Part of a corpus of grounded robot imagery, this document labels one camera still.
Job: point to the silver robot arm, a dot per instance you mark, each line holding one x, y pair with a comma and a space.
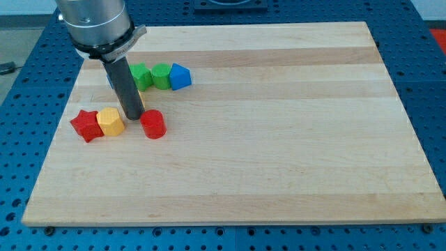
100, 29

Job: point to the green star block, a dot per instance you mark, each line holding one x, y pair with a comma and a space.
141, 75

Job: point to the blue triangle block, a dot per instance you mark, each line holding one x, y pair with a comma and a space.
179, 77

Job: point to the green cylinder block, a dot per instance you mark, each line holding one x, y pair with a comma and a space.
160, 75

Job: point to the yellow hexagon block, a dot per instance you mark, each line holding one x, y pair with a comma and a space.
110, 121

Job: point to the red star block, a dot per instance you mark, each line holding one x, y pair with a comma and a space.
86, 125

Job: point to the wooden board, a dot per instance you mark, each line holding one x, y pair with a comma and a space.
283, 124

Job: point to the red cylinder block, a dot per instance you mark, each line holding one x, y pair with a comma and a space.
152, 122

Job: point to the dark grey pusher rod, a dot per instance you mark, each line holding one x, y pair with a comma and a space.
125, 88

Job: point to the black device on floor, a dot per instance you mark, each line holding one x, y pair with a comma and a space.
7, 68

